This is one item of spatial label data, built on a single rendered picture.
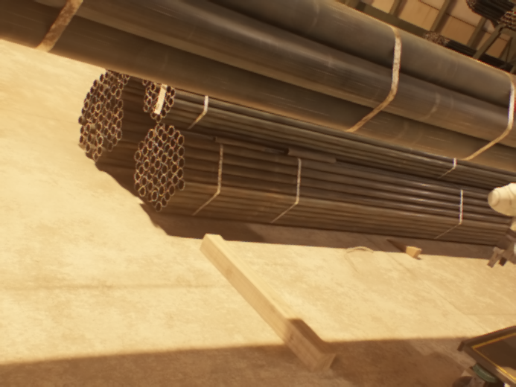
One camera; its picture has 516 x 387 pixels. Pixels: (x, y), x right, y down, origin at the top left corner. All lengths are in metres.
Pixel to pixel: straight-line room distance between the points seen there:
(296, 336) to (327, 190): 1.60
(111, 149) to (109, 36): 2.21
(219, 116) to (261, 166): 0.46
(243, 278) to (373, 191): 1.74
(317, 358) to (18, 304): 1.26
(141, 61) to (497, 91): 1.77
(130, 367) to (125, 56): 1.16
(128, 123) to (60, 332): 1.78
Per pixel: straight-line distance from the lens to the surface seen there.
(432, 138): 3.13
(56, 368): 2.52
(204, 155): 3.79
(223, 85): 2.27
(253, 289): 3.35
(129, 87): 4.08
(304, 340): 3.12
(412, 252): 5.25
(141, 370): 2.63
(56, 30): 1.96
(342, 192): 4.64
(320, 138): 4.37
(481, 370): 3.41
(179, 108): 3.65
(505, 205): 3.23
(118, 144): 4.16
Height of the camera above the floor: 1.49
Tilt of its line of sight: 18 degrees down
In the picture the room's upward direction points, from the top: 24 degrees clockwise
